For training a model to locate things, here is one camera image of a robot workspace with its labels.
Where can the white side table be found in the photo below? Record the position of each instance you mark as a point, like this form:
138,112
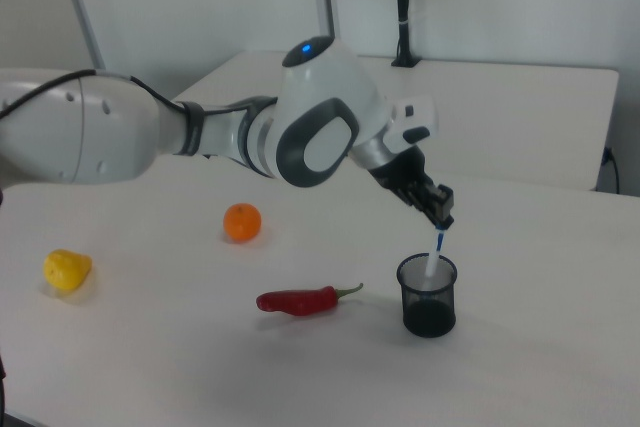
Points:
500,112

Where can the orange mandarin fruit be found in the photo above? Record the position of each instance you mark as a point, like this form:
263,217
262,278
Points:
242,222

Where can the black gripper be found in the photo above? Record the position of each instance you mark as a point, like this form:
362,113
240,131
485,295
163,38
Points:
402,169

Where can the black pole with base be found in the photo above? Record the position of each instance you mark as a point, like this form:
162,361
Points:
403,7

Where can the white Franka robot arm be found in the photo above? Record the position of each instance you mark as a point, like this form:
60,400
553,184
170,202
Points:
320,97

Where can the black mesh pen cup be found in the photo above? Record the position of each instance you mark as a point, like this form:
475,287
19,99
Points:
415,312

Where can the red chili pepper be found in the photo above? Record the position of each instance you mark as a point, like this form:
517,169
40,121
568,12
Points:
295,301

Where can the white blue marker pen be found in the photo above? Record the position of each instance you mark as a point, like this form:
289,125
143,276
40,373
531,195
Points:
434,259

